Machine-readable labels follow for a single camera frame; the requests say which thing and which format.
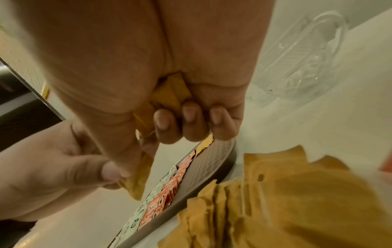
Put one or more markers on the person's right hand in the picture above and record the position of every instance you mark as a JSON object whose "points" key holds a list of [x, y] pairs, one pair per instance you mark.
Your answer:
{"points": [[116, 60]]}

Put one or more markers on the person's left hand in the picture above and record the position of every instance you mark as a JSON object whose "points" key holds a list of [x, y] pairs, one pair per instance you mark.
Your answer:
{"points": [[46, 174]]}

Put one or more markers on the brown paper sachet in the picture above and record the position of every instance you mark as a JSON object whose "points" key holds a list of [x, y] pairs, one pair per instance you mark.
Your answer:
{"points": [[173, 92]]}

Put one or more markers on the row of orange white sachets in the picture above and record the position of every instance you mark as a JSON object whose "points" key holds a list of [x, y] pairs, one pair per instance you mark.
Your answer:
{"points": [[162, 193]]}

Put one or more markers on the grey textured tray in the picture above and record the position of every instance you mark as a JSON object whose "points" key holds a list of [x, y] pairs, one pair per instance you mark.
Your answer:
{"points": [[208, 167]]}

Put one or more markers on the clear glass mug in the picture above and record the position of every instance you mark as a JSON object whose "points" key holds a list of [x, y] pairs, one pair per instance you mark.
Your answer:
{"points": [[303, 60]]}

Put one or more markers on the pile of brown paper packets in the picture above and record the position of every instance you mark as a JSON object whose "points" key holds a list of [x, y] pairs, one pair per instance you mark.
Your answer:
{"points": [[300, 201]]}

